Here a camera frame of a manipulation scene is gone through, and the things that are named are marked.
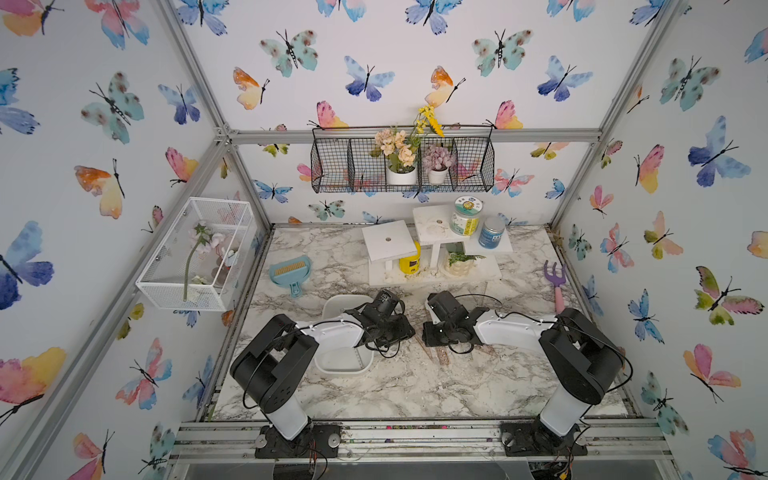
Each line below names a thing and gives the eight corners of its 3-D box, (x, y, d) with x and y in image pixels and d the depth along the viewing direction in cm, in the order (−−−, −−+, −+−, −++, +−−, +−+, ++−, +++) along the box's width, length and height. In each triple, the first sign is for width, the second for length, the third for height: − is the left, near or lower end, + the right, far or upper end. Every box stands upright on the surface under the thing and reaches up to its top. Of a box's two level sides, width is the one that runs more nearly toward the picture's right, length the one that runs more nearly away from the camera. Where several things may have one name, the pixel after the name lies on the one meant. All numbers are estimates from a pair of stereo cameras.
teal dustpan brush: (264, 297, 103) (261, 292, 100) (276, 260, 113) (273, 255, 111) (304, 297, 103) (302, 292, 100) (313, 260, 113) (311, 255, 111)
